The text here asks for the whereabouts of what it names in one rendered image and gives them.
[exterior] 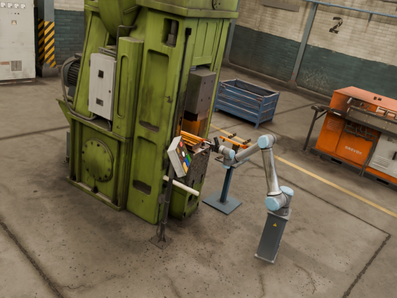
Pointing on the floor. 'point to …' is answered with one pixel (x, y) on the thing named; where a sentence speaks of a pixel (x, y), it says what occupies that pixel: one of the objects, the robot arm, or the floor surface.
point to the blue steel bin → (246, 100)
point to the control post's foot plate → (160, 241)
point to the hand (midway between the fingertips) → (205, 140)
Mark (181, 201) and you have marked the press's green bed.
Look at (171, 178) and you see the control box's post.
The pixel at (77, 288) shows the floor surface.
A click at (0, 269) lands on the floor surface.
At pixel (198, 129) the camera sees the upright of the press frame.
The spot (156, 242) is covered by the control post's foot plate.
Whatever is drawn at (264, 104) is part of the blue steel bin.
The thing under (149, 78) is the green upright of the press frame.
